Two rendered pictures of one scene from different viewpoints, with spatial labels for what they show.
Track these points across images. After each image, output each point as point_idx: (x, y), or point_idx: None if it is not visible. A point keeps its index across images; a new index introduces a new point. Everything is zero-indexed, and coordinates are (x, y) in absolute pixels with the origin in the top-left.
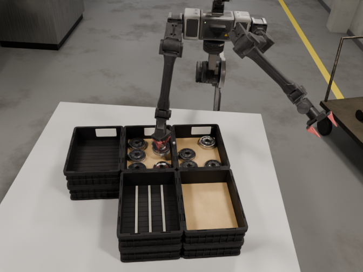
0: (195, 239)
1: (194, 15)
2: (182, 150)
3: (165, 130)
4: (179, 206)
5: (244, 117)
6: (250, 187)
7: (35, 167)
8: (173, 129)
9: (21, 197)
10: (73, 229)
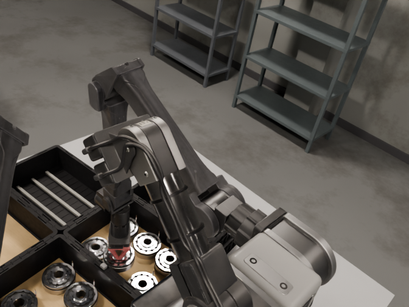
0: None
1: (243, 247)
2: (94, 296)
3: (98, 201)
4: (16, 193)
5: None
6: None
7: (247, 201)
8: (134, 296)
9: None
10: (132, 182)
